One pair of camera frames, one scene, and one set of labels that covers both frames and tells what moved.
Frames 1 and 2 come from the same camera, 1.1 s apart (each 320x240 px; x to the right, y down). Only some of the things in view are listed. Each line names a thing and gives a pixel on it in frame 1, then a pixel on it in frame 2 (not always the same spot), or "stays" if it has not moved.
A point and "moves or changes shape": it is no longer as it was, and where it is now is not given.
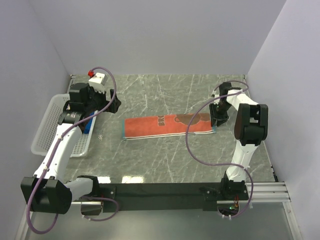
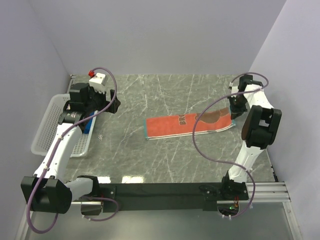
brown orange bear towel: [167, 126] moves or changes shape
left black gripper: [102, 95] stays
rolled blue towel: [87, 125] stays
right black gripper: [213, 113] -> [235, 112]
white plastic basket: [46, 129] stays
